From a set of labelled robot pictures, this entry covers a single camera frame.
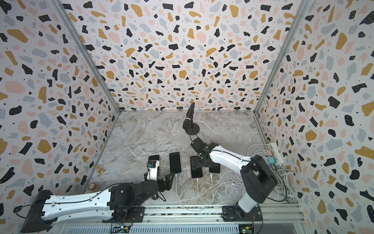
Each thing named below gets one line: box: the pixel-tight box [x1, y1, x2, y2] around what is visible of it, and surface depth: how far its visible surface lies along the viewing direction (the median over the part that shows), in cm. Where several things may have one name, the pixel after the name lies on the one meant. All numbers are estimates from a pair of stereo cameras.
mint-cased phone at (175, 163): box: [168, 152, 182, 174], surface depth 94 cm
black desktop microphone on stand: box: [182, 102, 201, 136], surface depth 97 cm
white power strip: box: [267, 142, 284, 166], surface depth 100 cm
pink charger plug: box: [265, 149, 273, 157], surface depth 99 cm
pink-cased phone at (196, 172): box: [189, 155, 204, 179], surface depth 87 cm
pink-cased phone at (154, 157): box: [148, 154, 160, 161], surface depth 97 cm
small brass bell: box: [95, 165, 105, 174], surface depth 89 cm
